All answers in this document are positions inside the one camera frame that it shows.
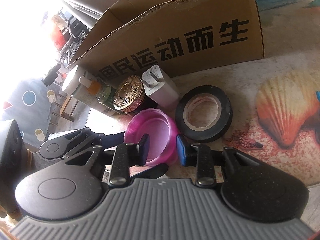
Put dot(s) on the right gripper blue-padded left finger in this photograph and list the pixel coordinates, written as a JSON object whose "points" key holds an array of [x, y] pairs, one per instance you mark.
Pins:
{"points": [[143, 149]]}

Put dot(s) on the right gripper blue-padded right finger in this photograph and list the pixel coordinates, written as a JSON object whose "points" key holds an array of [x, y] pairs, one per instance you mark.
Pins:
{"points": [[184, 150]]}

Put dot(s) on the pink plastic lid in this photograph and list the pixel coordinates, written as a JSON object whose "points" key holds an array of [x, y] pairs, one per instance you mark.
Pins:
{"points": [[162, 132]]}

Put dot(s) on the black electrical tape roll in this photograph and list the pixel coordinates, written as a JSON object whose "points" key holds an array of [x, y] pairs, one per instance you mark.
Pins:
{"points": [[204, 114]]}

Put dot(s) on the wooden stool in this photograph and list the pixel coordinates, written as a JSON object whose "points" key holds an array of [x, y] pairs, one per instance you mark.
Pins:
{"points": [[68, 107]]}

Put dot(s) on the blue dotted floor mat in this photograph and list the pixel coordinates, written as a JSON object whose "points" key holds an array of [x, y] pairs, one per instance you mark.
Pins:
{"points": [[30, 104]]}

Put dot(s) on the gold lidded round jar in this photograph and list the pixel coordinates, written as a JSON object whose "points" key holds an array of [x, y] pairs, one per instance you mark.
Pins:
{"points": [[129, 95]]}

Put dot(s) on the white power adapter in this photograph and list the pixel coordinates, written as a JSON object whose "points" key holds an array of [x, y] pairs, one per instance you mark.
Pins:
{"points": [[160, 88]]}

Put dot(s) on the green clear bottle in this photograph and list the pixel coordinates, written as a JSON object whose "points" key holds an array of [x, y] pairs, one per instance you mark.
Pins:
{"points": [[105, 96]]}

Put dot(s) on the white lotion bottle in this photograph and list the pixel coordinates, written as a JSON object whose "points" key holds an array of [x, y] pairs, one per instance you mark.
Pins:
{"points": [[78, 91]]}

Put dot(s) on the orange dropper bottle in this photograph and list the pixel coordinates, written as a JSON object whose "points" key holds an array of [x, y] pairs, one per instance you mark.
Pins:
{"points": [[93, 86]]}

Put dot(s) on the beach print table mat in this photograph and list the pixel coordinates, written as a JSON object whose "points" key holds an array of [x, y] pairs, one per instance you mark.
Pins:
{"points": [[274, 99]]}

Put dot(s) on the large brown cardboard box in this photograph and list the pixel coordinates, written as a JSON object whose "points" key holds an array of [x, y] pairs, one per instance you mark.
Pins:
{"points": [[182, 36]]}

